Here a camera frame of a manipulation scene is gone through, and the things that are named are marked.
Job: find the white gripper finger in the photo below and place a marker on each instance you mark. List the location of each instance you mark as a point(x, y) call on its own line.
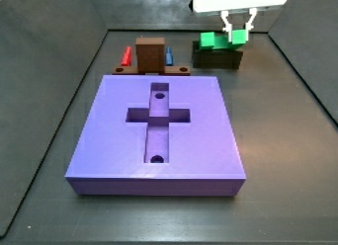
point(227, 27)
point(252, 16)

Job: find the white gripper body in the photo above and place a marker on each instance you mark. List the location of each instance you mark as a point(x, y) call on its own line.
point(205, 6)

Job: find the green U-shaped block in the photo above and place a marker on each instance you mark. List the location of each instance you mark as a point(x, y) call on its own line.
point(213, 41)

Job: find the purple board with cross slot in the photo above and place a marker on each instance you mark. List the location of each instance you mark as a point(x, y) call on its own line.
point(156, 140)

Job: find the brown inverted T block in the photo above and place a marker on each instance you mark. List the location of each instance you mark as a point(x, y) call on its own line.
point(151, 60)

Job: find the blue peg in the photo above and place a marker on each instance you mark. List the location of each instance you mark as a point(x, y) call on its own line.
point(168, 56)

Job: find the red peg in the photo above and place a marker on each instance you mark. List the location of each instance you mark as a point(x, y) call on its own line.
point(127, 57)

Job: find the black angle bracket fixture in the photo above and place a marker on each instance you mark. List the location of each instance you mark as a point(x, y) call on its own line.
point(219, 59)

